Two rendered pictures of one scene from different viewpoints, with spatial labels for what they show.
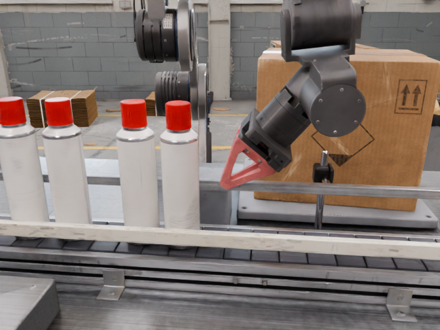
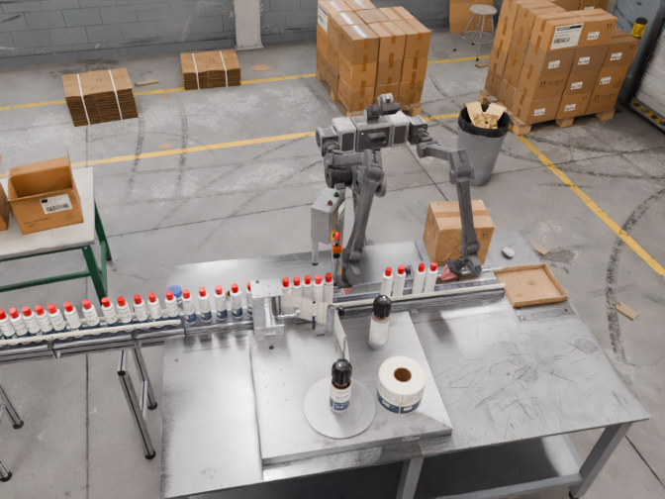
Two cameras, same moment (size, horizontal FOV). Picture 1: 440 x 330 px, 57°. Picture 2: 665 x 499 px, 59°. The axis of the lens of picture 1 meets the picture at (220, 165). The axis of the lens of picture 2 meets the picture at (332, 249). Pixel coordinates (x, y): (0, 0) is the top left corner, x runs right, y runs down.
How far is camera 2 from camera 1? 2.59 m
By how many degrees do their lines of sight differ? 26
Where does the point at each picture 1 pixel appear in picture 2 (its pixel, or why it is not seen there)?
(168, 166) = (430, 278)
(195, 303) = (436, 309)
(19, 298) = (405, 318)
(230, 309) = (445, 309)
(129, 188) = (419, 284)
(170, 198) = (429, 285)
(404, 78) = (484, 231)
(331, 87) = (476, 267)
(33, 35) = not seen: outside the picture
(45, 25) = not seen: outside the picture
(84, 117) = (132, 108)
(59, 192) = (399, 288)
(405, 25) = not seen: outside the picture
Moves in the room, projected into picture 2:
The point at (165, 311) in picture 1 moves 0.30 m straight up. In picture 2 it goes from (430, 313) to (440, 270)
